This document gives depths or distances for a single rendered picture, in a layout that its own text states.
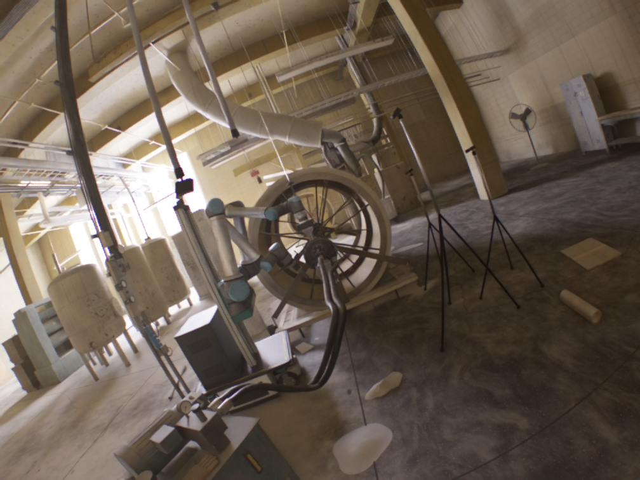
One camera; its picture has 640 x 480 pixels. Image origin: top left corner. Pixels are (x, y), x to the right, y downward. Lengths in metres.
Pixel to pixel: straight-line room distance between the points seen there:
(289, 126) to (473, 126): 4.23
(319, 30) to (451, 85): 5.08
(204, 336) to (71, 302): 4.12
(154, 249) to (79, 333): 3.89
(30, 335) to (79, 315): 3.18
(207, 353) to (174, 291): 6.67
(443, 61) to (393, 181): 4.01
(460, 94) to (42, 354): 11.55
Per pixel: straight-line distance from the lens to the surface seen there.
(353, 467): 1.82
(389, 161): 9.30
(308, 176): 3.42
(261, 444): 1.62
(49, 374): 9.13
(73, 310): 6.24
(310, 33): 10.31
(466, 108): 6.82
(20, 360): 10.16
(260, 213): 2.32
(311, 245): 2.60
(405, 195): 9.24
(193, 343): 2.52
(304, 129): 7.47
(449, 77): 6.91
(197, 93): 8.40
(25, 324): 9.12
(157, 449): 1.52
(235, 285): 2.10
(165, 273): 9.08
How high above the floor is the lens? 1.36
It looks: 7 degrees down
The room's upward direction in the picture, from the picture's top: 23 degrees counter-clockwise
